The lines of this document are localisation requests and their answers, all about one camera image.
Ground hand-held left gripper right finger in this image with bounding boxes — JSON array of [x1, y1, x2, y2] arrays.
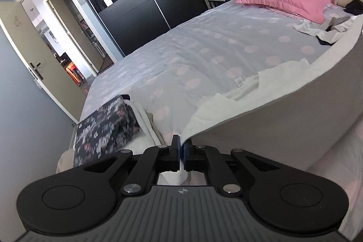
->
[[181, 143, 284, 197]]

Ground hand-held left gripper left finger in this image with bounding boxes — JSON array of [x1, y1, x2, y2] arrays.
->
[[82, 134, 181, 197]]

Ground white t-shirt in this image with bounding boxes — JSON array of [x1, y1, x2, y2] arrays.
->
[[181, 15, 363, 234]]

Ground dark floral folded garment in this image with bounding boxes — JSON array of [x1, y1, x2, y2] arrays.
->
[[73, 95, 142, 167]]

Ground cream folded garment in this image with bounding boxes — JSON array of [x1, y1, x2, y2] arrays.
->
[[56, 149, 75, 174]]

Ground black sliding wardrobe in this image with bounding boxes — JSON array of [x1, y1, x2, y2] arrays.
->
[[61, 0, 217, 57]]

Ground white crumpled cloth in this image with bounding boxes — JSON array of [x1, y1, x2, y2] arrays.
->
[[293, 15, 358, 45]]

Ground beige room door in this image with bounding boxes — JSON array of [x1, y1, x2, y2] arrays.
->
[[0, 1, 80, 123]]

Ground dark cloth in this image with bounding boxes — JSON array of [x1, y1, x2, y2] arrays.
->
[[344, 0, 363, 16]]

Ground black door handle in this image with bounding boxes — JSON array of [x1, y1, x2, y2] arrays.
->
[[28, 62, 44, 81]]

